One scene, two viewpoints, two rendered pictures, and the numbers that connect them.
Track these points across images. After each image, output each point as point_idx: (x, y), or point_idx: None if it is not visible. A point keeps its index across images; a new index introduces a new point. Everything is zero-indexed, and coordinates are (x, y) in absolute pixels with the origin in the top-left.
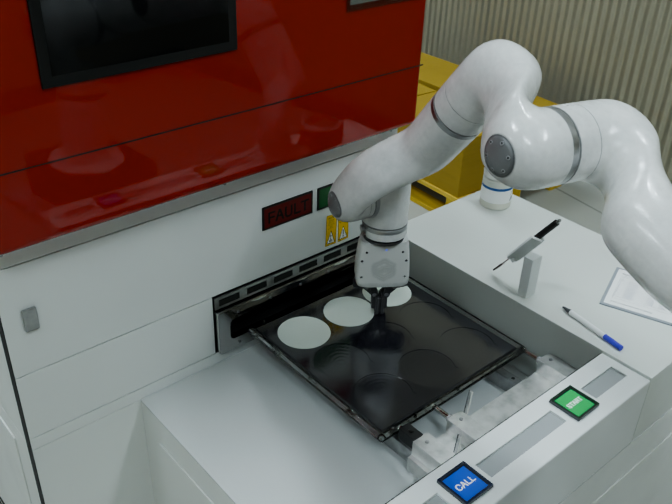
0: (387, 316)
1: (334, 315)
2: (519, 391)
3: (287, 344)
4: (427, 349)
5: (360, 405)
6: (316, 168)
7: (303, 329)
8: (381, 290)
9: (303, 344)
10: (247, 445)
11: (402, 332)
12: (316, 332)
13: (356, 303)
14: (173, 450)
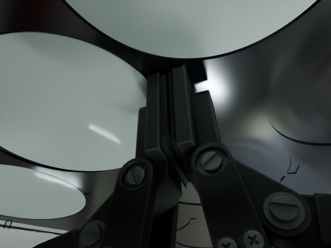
0: (218, 113)
1: (40, 147)
2: None
3: (21, 217)
4: (320, 182)
5: (189, 247)
6: None
7: (11, 193)
8: (194, 184)
9: (49, 213)
10: None
11: (265, 155)
12: (46, 193)
13: (69, 78)
14: None
